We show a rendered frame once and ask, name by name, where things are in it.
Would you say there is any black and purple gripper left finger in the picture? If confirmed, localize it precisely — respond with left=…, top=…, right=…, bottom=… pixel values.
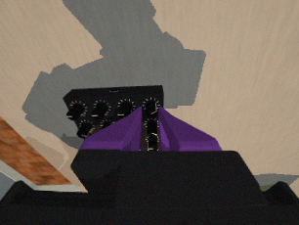
left=79, top=107, right=142, bottom=151

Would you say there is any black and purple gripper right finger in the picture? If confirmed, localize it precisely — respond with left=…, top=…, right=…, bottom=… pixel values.
left=158, top=107, right=222, bottom=151

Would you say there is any black knob box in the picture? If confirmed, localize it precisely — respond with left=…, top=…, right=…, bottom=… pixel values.
left=63, top=85, right=164, bottom=151

